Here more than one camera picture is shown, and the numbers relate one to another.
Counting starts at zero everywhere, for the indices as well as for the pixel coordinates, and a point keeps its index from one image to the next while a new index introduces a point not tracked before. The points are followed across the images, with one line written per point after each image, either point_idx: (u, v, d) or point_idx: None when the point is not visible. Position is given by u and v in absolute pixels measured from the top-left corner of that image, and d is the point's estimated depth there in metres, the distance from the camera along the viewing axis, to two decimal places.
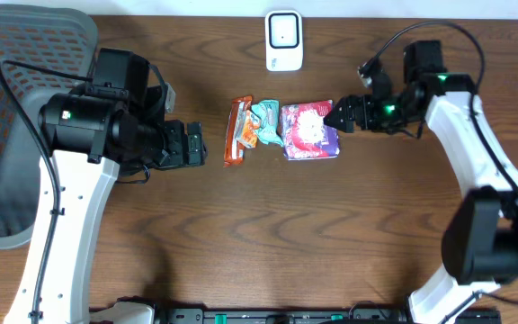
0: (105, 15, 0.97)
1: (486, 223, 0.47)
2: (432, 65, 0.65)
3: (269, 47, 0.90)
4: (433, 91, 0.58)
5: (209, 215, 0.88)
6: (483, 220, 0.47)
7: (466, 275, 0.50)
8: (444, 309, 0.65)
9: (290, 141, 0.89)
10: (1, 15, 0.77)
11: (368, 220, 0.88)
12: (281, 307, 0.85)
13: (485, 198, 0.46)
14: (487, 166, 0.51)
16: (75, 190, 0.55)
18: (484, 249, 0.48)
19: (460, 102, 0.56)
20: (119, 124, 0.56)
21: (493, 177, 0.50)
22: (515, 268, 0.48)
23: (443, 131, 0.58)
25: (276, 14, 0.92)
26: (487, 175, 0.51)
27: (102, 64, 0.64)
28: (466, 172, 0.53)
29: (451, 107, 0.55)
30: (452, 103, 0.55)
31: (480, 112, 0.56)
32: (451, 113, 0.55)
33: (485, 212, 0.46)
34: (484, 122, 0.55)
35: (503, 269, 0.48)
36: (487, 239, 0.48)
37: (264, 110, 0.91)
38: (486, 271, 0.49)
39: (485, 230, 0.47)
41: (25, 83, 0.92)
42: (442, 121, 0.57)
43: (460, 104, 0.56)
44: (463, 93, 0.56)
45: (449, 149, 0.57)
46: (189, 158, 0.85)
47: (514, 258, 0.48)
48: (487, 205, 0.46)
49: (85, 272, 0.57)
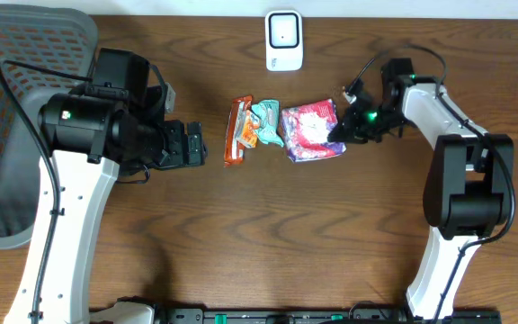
0: (105, 15, 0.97)
1: (458, 167, 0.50)
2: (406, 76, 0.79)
3: (269, 47, 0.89)
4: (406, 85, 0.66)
5: (209, 215, 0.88)
6: (453, 164, 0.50)
7: (443, 223, 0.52)
8: (433, 291, 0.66)
9: (295, 143, 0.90)
10: (1, 15, 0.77)
11: (368, 220, 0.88)
12: (281, 307, 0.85)
13: (452, 143, 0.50)
14: (452, 124, 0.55)
16: (75, 190, 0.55)
18: (457, 193, 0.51)
19: (430, 89, 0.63)
20: (119, 124, 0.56)
21: (459, 130, 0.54)
22: (491, 213, 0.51)
23: (416, 118, 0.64)
25: (276, 14, 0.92)
26: (453, 130, 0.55)
27: (102, 65, 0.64)
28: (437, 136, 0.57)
29: (418, 94, 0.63)
30: (420, 90, 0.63)
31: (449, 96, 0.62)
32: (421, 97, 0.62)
33: (454, 157, 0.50)
34: (451, 101, 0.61)
35: (479, 215, 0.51)
36: (459, 184, 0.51)
37: (264, 110, 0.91)
38: (464, 218, 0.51)
39: (456, 175, 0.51)
41: (25, 83, 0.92)
42: (414, 106, 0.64)
43: (428, 91, 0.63)
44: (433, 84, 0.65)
45: (423, 130, 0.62)
46: (189, 158, 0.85)
47: (486, 203, 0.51)
48: (455, 148, 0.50)
49: (85, 271, 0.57)
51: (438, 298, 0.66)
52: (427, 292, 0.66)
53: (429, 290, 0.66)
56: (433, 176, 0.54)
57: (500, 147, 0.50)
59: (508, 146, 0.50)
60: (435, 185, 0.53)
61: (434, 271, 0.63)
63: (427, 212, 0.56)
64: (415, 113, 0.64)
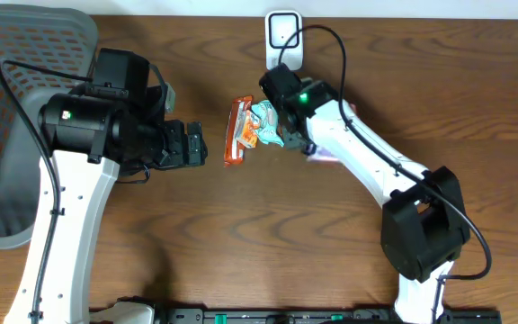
0: (106, 15, 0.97)
1: (414, 226, 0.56)
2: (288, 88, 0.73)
3: (269, 47, 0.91)
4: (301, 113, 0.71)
5: (209, 214, 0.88)
6: (409, 224, 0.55)
7: (423, 275, 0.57)
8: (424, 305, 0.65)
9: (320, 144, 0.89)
10: (1, 15, 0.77)
11: (368, 220, 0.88)
12: (282, 307, 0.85)
13: (399, 209, 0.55)
14: (388, 173, 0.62)
16: (75, 190, 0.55)
18: (424, 247, 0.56)
19: (334, 116, 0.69)
20: (119, 124, 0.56)
21: (397, 180, 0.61)
22: (455, 244, 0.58)
23: (332, 147, 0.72)
25: (276, 14, 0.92)
26: (390, 178, 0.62)
27: (102, 65, 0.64)
28: (372, 184, 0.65)
29: (325, 125, 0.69)
30: (326, 121, 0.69)
31: (352, 118, 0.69)
32: (329, 130, 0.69)
33: (406, 219, 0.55)
34: (360, 126, 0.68)
35: (445, 252, 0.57)
36: (424, 238, 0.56)
37: (264, 110, 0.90)
38: (435, 260, 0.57)
39: (416, 232, 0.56)
41: (25, 83, 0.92)
42: (326, 138, 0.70)
43: (334, 121, 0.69)
44: (331, 103, 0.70)
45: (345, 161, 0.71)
46: (189, 158, 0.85)
47: (450, 238, 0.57)
48: (404, 211, 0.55)
49: (85, 272, 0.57)
51: (430, 315, 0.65)
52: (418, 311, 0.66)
53: (418, 305, 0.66)
56: (392, 238, 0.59)
57: (442, 186, 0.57)
59: (446, 182, 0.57)
60: (397, 245, 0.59)
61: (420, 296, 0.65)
63: (398, 265, 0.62)
64: (325, 141, 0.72)
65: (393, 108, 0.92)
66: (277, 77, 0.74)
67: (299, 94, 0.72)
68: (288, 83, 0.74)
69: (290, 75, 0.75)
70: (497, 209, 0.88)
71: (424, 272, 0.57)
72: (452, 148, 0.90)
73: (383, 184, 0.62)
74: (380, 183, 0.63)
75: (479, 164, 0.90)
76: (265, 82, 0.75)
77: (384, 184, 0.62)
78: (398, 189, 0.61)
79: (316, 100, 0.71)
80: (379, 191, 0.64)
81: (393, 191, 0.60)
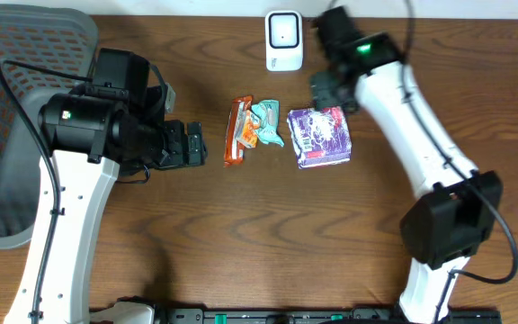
0: (106, 16, 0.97)
1: (445, 222, 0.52)
2: (345, 33, 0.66)
3: (269, 47, 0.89)
4: (357, 69, 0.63)
5: (209, 215, 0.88)
6: (442, 220, 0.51)
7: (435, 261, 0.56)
8: (429, 302, 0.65)
9: (306, 149, 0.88)
10: (1, 15, 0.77)
11: (368, 220, 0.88)
12: (282, 307, 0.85)
13: (438, 203, 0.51)
14: (435, 161, 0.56)
16: (75, 190, 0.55)
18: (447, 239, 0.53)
19: (393, 82, 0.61)
20: (119, 124, 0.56)
21: (442, 173, 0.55)
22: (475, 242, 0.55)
23: (382, 112, 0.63)
25: (276, 14, 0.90)
26: (435, 168, 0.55)
27: (102, 65, 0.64)
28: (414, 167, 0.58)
29: (382, 90, 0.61)
30: (384, 85, 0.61)
31: (414, 90, 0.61)
32: (384, 97, 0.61)
33: (442, 215, 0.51)
34: (419, 102, 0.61)
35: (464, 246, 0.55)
36: (448, 234, 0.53)
37: (264, 110, 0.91)
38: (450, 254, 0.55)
39: (444, 229, 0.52)
41: (25, 83, 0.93)
42: (378, 102, 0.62)
43: (393, 86, 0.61)
44: (392, 67, 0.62)
45: (389, 131, 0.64)
46: (189, 158, 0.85)
47: (472, 235, 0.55)
48: (442, 207, 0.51)
49: (85, 271, 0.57)
51: (433, 310, 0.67)
52: (423, 309, 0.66)
53: (424, 302, 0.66)
56: (417, 223, 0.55)
57: (486, 190, 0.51)
59: (494, 186, 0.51)
60: (420, 232, 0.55)
61: (427, 291, 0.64)
63: (412, 247, 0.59)
64: (376, 103, 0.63)
65: None
66: (334, 21, 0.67)
67: (358, 44, 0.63)
68: (345, 29, 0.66)
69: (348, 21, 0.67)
70: None
71: (436, 260, 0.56)
72: None
73: (424, 170, 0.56)
74: (424, 172, 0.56)
75: (479, 164, 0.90)
76: (321, 25, 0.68)
77: (426, 174, 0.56)
78: (441, 182, 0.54)
79: (375, 56, 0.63)
80: (418, 177, 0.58)
81: (435, 184, 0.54)
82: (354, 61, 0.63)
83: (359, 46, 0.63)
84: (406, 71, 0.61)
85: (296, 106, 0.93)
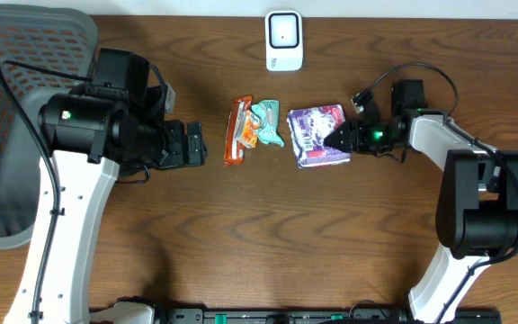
0: (106, 15, 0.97)
1: (469, 182, 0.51)
2: (415, 101, 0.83)
3: (270, 47, 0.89)
4: (415, 114, 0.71)
5: (209, 215, 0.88)
6: (466, 177, 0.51)
7: (457, 244, 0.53)
8: (439, 297, 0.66)
9: (307, 148, 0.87)
10: (1, 15, 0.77)
11: (368, 220, 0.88)
12: (281, 307, 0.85)
13: (464, 157, 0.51)
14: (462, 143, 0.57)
16: (75, 190, 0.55)
18: (470, 213, 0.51)
19: (436, 118, 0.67)
20: (119, 124, 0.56)
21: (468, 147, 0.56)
22: (503, 235, 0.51)
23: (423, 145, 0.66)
25: (276, 14, 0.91)
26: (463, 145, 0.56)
27: (102, 65, 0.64)
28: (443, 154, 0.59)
29: (426, 122, 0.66)
30: (429, 119, 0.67)
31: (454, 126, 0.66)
32: (428, 124, 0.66)
33: (466, 171, 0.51)
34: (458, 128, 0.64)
35: (493, 236, 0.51)
36: (473, 201, 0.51)
37: (264, 110, 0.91)
38: (477, 238, 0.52)
39: (468, 189, 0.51)
41: (25, 83, 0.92)
42: (422, 135, 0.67)
43: (435, 121, 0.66)
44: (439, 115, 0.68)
45: (429, 154, 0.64)
46: (189, 158, 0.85)
47: (504, 225, 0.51)
48: (467, 163, 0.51)
49: (85, 270, 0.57)
51: (441, 307, 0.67)
52: (432, 301, 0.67)
53: (433, 297, 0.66)
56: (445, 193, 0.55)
57: (513, 163, 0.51)
59: None
60: (448, 201, 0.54)
61: (441, 281, 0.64)
63: (440, 232, 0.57)
64: (421, 139, 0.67)
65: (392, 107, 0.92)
66: (412, 86, 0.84)
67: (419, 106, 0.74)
68: (416, 97, 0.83)
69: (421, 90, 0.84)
70: None
71: (460, 243, 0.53)
72: None
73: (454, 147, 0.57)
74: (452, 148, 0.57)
75: None
76: (398, 85, 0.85)
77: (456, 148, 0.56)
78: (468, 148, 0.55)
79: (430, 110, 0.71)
80: None
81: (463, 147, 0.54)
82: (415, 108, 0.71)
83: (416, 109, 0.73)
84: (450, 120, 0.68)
85: (296, 106, 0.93)
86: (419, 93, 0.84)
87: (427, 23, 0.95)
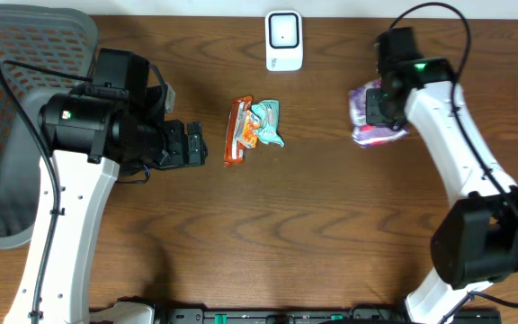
0: (106, 16, 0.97)
1: (478, 233, 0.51)
2: (406, 53, 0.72)
3: (269, 47, 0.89)
4: (410, 82, 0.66)
5: (209, 214, 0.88)
6: (476, 229, 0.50)
7: (459, 282, 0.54)
8: (438, 311, 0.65)
9: (360, 124, 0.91)
10: (1, 15, 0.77)
11: (368, 220, 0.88)
12: (281, 307, 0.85)
13: (474, 211, 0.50)
14: (473, 172, 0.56)
16: (75, 190, 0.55)
18: (476, 258, 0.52)
19: (442, 96, 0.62)
20: (119, 124, 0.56)
21: (479, 183, 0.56)
22: (505, 267, 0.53)
23: (424, 123, 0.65)
25: (276, 14, 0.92)
26: (474, 179, 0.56)
27: (102, 65, 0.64)
28: (452, 176, 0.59)
29: (430, 103, 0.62)
30: (433, 100, 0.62)
31: (462, 105, 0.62)
32: (433, 109, 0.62)
33: (477, 224, 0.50)
34: (467, 115, 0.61)
35: (495, 272, 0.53)
36: (479, 248, 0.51)
37: (264, 110, 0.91)
38: (478, 277, 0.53)
39: (477, 240, 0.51)
41: (25, 83, 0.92)
42: (424, 115, 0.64)
43: (442, 100, 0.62)
44: (443, 86, 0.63)
45: (431, 142, 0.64)
46: (189, 157, 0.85)
47: (505, 262, 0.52)
48: (477, 217, 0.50)
49: (85, 271, 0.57)
51: (440, 319, 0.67)
52: (430, 312, 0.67)
53: (433, 310, 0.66)
56: (448, 235, 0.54)
57: None
59: None
60: (451, 244, 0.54)
61: (441, 300, 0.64)
63: (438, 263, 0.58)
64: (421, 116, 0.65)
65: None
66: (396, 39, 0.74)
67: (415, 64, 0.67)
68: (406, 49, 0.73)
69: (408, 42, 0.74)
70: None
71: (463, 281, 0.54)
72: None
73: (465, 181, 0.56)
74: (463, 180, 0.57)
75: None
76: (383, 41, 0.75)
77: (467, 183, 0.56)
78: (477, 192, 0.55)
79: (430, 74, 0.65)
80: (456, 185, 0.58)
81: (472, 193, 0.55)
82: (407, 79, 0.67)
83: (415, 64, 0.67)
84: (456, 88, 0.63)
85: (296, 106, 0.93)
86: (409, 38, 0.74)
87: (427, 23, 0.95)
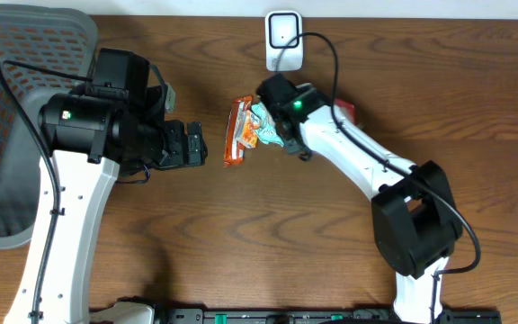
0: (106, 15, 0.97)
1: (406, 220, 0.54)
2: (285, 95, 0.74)
3: (269, 47, 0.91)
4: (297, 120, 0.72)
5: (209, 214, 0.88)
6: (399, 217, 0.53)
7: (415, 268, 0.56)
8: (422, 303, 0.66)
9: None
10: (1, 15, 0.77)
11: (368, 220, 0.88)
12: (282, 307, 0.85)
13: (389, 202, 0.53)
14: (376, 169, 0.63)
16: (75, 190, 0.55)
18: (415, 242, 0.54)
19: (325, 119, 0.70)
20: (119, 124, 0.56)
21: (384, 175, 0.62)
22: (444, 238, 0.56)
23: (324, 149, 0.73)
25: (277, 14, 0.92)
26: (379, 174, 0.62)
27: (102, 65, 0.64)
28: (361, 181, 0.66)
29: (317, 130, 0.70)
30: (317, 125, 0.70)
31: (343, 121, 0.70)
32: (321, 133, 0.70)
33: (398, 212, 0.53)
34: (350, 126, 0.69)
35: (438, 246, 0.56)
36: (413, 232, 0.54)
37: (264, 110, 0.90)
38: (426, 256, 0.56)
39: (406, 226, 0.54)
41: (25, 83, 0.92)
42: (318, 140, 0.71)
43: (326, 122, 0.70)
44: (325, 110, 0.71)
45: (335, 160, 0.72)
46: (189, 158, 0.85)
47: (441, 233, 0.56)
48: (397, 207, 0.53)
49: (85, 271, 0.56)
51: (429, 313, 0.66)
52: (415, 307, 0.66)
53: (417, 304, 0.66)
56: (383, 231, 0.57)
57: (430, 180, 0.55)
59: (434, 175, 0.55)
60: (389, 238, 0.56)
61: (417, 291, 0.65)
63: (390, 259, 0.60)
64: (318, 144, 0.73)
65: (391, 108, 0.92)
66: (272, 85, 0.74)
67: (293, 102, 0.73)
68: (283, 91, 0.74)
69: (282, 81, 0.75)
70: (497, 209, 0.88)
71: (417, 267, 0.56)
72: (452, 147, 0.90)
73: (371, 179, 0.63)
74: (370, 179, 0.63)
75: (479, 162, 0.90)
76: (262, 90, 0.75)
77: (373, 180, 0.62)
78: (386, 184, 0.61)
79: (308, 107, 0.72)
80: (366, 186, 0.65)
81: (381, 185, 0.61)
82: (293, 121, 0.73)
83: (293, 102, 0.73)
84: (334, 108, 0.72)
85: None
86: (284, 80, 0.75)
87: (427, 23, 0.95)
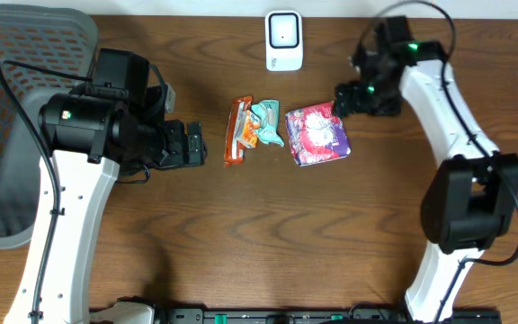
0: (106, 15, 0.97)
1: (463, 192, 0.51)
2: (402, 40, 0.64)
3: (270, 47, 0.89)
4: (404, 60, 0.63)
5: (209, 214, 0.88)
6: (459, 187, 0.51)
7: (445, 239, 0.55)
8: (435, 293, 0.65)
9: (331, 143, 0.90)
10: (1, 15, 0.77)
11: (368, 220, 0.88)
12: (281, 307, 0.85)
13: (459, 169, 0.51)
14: (459, 137, 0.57)
16: (75, 190, 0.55)
18: (459, 216, 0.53)
19: (434, 72, 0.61)
20: (119, 124, 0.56)
21: (465, 147, 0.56)
22: (487, 229, 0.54)
23: (417, 101, 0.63)
25: (276, 14, 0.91)
26: (459, 144, 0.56)
27: (102, 65, 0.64)
28: (441, 144, 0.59)
29: (422, 78, 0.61)
30: (426, 75, 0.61)
31: (451, 81, 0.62)
32: (424, 84, 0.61)
33: (460, 183, 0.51)
34: (455, 90, 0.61)
35: (478, 230, 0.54)
36: (462, 207, 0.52)
37: (264, 110, 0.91)
38: (463, 235, 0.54)
39: (459, 199, 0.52)
41: (25, 83, 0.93)
42: (415, 90, 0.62)
43: (433, 76, 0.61)
44: (435, 62, 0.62)
45: (421, 116, 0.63)
46: (189, 158, 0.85)
47: (487, 220, 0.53)
48: (461, 175, 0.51)
49: (85, 271, 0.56)
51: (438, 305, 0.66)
52: (427, 299, 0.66)
53: (430, 296, 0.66)
56: (435, 195, 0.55)
57: (506, 169, 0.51)
59: (514, 167, 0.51)
60: (437, 202, 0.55)
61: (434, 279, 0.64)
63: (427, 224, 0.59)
64: (415, 94, 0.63)
65: None
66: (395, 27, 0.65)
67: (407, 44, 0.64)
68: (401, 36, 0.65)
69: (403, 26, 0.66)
70: None
71: (450, 240, 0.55)
72: None
73: (451, 145, 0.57)
74: (450, 145, 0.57)
75: None
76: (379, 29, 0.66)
77: (452, 147, 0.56)
78: (462, 154, 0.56)
79: (423, 55, 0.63)
80: (442, 151, 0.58)
81: (458, 156, 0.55)
82: (402, 58, 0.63)
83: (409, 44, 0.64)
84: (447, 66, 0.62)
85: (296, 106, 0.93)
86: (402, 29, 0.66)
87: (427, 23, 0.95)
